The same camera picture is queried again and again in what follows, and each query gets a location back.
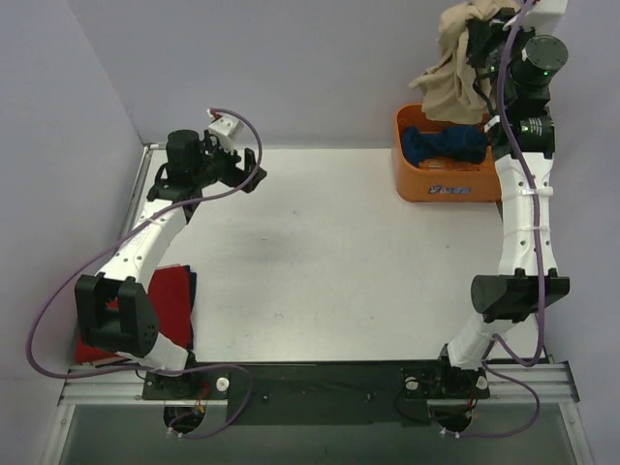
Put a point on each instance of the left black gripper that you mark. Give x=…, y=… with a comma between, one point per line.
x=237, y=170

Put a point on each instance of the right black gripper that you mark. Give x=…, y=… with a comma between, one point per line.
x=480, y=37

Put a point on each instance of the beige t shirt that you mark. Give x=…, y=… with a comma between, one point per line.
x=447, y=87

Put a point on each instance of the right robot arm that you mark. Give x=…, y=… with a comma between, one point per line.
x=519, y=62

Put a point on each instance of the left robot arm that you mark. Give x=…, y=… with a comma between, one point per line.
x=169, y=207

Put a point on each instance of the crumpled blue t shirt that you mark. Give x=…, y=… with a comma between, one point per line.
x=457, y=143

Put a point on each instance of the orange plastic basket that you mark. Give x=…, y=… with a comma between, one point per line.
x=439, y=179

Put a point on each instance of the folded red t shirt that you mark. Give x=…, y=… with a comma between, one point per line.
x=169, y=300

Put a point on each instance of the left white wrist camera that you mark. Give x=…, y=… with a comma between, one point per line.
x=224, y=127

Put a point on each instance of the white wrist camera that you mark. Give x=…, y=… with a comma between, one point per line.
x=224, y=127
x=541, y=17

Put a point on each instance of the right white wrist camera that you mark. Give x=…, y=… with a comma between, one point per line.
x=541, y=17

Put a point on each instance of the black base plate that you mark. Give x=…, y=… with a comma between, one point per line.
x=335, y=409

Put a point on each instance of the aluminium rail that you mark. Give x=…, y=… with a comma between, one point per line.
x=528, y=382

